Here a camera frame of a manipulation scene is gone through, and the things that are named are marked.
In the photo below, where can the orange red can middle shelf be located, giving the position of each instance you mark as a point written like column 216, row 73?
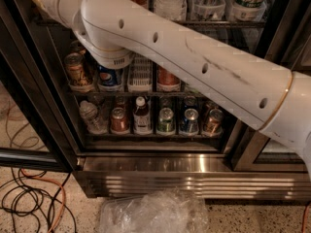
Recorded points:
column 165, row 77

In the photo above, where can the brown gold can middle front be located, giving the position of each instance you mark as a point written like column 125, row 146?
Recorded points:
column 75, row 67

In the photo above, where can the clear water bottle shelf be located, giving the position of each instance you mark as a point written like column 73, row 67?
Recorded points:
column 92, row 118
column 171, row 9

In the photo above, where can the brown can middle back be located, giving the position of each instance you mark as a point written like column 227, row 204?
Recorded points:
column 76, row 46

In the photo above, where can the blue can bottom front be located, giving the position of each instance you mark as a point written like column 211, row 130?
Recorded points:
column 189, row 121

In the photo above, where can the dark drink bottle white cap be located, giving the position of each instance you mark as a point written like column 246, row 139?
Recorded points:
column 142, row 119

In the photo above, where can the clear plastic bin with wrap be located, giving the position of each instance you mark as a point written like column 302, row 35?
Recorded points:
column 165, row 211

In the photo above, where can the copper can bottom front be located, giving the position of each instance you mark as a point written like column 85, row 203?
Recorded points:
column 213, row 121

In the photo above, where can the clear water bottle bottom shelf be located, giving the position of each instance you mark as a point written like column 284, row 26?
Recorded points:
column 92, row 118

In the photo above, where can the red can bottom front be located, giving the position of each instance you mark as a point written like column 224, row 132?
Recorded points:
column 119, row 122

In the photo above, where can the green can bottom front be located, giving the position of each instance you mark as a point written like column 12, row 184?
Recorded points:
column 165, row 120

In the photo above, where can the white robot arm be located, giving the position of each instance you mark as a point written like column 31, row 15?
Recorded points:
column 270, row 98

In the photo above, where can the blue pepsi can front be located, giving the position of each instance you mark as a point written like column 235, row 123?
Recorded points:
column 109, row 77

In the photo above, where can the clear water bottle top shelf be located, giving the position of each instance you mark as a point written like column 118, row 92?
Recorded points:
column 171, row 9

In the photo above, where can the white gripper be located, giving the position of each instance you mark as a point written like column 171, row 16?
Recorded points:
column 65, row 12

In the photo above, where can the open glass fridge door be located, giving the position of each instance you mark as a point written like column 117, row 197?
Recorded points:
column 33, row 134

